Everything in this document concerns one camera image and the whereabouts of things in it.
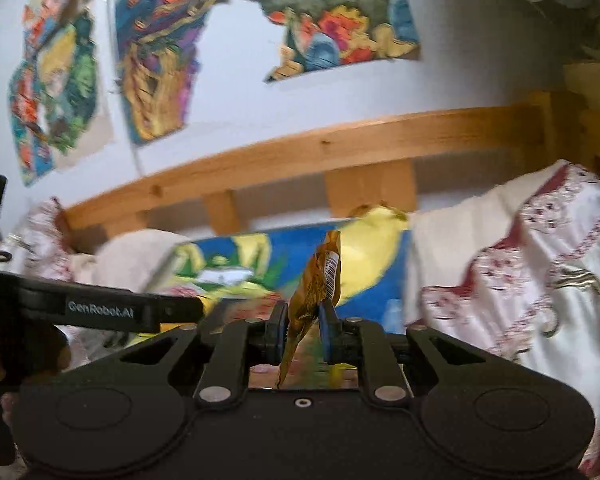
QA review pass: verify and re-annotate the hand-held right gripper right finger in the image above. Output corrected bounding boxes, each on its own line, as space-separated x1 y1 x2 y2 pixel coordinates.
318 300 487 408

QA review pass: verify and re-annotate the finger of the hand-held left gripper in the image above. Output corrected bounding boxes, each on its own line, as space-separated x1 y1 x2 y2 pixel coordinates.
156 295 205 324

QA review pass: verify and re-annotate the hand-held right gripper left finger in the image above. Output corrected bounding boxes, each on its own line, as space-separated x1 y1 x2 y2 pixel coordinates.
114 301 289 408

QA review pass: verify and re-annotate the grey metal tray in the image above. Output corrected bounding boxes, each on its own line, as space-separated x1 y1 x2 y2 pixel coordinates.
145 210 413 356

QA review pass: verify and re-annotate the gold foil snack packet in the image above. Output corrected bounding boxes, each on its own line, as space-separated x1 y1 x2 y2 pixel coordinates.
278 230 342 391

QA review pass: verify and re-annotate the person's left hand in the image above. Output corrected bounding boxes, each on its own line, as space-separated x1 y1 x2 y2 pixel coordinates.
0 321 72 387

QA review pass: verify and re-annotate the cream pillow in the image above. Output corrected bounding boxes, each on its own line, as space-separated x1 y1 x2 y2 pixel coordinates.
72 229 193 293

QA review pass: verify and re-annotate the dinosaur drawing paper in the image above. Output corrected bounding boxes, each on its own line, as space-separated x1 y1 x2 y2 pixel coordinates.
172 204 414 341

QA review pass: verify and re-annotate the floral satin blanket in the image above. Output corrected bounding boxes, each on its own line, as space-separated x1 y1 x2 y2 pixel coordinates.
0 159 600 480

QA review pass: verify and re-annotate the patterned hanging cloth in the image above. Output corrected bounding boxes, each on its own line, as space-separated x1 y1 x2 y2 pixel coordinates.
486 0 600 63

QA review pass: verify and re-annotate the cartoon girl wall poster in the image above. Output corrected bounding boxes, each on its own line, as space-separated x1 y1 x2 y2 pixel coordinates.
34 10 115 173

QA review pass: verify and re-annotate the swirl pattern wall poster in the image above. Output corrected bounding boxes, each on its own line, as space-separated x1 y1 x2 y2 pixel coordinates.
106 0 229 147

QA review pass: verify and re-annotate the torn landscape wall poster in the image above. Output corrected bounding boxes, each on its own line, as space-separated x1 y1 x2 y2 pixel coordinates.
226 0 422 84

